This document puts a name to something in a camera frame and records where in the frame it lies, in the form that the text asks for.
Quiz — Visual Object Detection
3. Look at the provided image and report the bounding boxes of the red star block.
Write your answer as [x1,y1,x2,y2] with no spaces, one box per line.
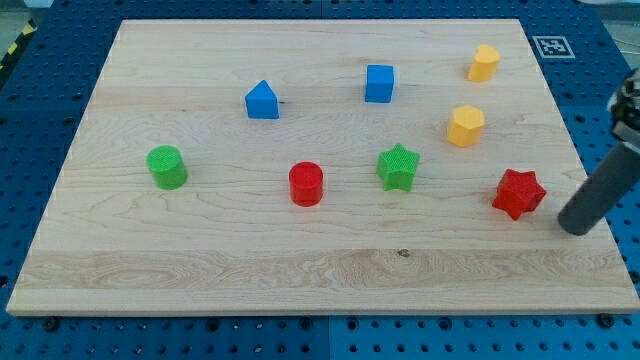
[492,169,546,221]

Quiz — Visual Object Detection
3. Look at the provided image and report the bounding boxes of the robot arm end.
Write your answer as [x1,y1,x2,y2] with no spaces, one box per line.
[607,67,639,152]

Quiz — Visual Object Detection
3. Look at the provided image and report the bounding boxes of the green star block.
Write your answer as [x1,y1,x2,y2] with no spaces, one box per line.
[376,143,420,192]

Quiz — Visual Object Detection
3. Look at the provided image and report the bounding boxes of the red cylinder block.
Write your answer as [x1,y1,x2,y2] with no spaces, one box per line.
[289,161,324,207]

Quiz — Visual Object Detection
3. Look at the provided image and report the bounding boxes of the wooden board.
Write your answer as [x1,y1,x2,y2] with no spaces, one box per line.
[7,19,639,317]

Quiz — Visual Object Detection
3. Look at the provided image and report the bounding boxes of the blue triangle block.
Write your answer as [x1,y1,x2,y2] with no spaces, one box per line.
[245,80,280,120]

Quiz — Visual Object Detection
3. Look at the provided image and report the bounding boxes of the blue cube block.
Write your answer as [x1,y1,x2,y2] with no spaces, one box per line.
[365,64,395,103]

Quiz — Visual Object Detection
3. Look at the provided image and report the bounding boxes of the green cylinder block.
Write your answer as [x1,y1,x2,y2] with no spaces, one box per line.
[146,145,188,190]

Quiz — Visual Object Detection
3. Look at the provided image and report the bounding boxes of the yellow hexagon block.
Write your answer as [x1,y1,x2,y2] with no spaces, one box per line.
[446,105,485,147]

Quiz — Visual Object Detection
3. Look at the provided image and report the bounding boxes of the fiducial marker tag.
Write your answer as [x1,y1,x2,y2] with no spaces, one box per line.
[532,35,575,59]

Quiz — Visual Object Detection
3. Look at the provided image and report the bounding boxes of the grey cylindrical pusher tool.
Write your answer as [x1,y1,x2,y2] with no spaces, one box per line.
[557,141,639,235]

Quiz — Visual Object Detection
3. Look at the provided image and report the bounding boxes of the black yellow hazard tape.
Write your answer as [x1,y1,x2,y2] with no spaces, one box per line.
[1,18,38,72]

